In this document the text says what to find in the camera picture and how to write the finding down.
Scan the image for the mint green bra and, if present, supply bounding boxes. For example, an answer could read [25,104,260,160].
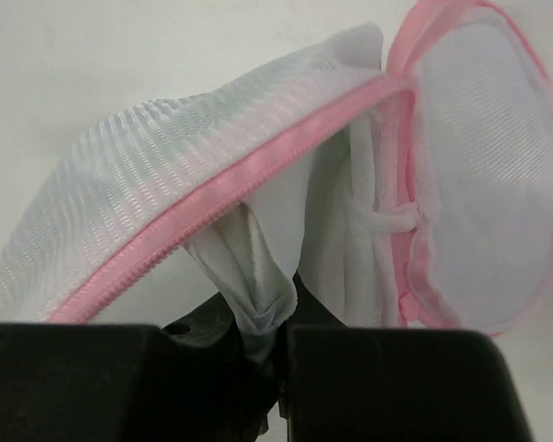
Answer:
[185,118,381,366]

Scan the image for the pink mesh laundry bag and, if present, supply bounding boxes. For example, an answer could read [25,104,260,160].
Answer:
[0,1,553,333]

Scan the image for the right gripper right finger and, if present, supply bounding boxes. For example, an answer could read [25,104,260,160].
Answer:
[278,271,535,442]

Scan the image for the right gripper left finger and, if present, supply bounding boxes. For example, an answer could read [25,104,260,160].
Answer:
[0,296,277,441]

